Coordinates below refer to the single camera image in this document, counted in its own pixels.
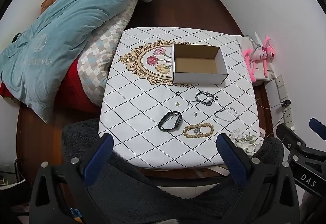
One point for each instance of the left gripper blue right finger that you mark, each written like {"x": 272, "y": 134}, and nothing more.
{"x": 234, "y": 158}

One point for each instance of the white patterned tablecloth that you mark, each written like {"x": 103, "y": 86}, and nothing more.
{"x": 139, "y": 109}

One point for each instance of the pink panther plush toy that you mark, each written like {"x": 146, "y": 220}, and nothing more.
{"x": 260, "y": 53}

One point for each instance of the white cardboard box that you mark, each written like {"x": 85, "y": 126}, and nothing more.
{"x": 198, "y": 64}

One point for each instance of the red blanket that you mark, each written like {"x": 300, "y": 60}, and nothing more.
{"x": 71, "y": 94}

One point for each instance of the teal duvet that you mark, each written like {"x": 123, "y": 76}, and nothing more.
{"x": 33, "y": 66}

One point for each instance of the white wall socket strip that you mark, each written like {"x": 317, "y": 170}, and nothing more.
{"x": 285, "y": 103}

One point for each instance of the brown wooden headboard piece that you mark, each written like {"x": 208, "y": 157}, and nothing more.
{"x": 46, "y": 4}

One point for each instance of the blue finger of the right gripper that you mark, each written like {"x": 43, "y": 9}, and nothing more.
{"x": 288, "y": 138}
{"x": 318, "y": 128}

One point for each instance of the checkered bed sheet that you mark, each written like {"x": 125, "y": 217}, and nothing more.
{"x": 95, "y": 59}

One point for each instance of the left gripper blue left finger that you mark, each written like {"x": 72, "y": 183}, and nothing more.
{"x": 96, "y": 158}

